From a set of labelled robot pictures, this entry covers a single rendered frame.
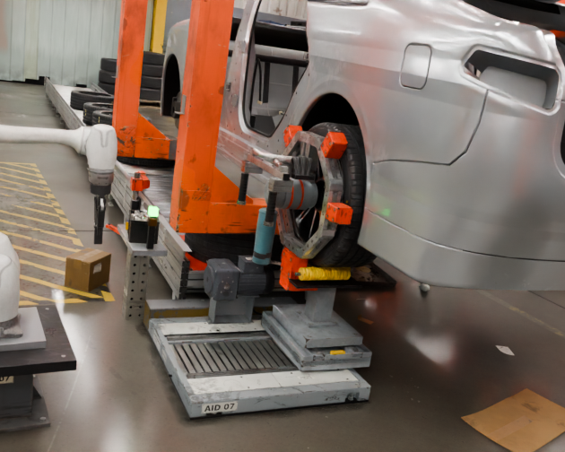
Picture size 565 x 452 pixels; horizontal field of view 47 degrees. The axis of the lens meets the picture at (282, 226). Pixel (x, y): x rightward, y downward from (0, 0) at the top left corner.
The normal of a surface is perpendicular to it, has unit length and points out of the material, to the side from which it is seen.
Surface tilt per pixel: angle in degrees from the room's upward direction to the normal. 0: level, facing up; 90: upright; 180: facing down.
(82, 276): 90
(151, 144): 90
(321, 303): 90
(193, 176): 90
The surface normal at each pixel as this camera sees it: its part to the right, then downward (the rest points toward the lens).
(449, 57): -0.90, -0.02
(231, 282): 0.39, 0.29
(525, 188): 0.00, 0.26
